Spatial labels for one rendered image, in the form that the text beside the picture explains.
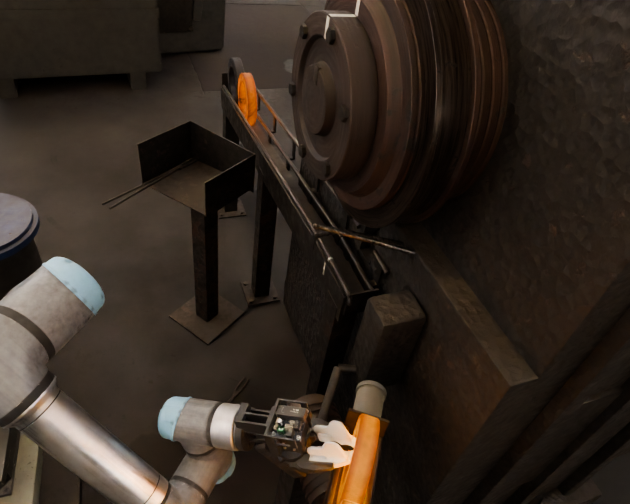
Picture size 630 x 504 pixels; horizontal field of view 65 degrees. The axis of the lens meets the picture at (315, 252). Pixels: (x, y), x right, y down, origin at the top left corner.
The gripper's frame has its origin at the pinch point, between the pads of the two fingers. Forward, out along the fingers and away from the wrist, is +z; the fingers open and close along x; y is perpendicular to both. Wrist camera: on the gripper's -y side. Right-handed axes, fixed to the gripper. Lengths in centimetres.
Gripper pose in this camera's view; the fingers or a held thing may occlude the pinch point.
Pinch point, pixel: (359, 453)
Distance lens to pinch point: 86.5
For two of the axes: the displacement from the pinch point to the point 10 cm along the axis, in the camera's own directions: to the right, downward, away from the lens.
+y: -1.7, -7.8, -6.1
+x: 2.6, -6.3, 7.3
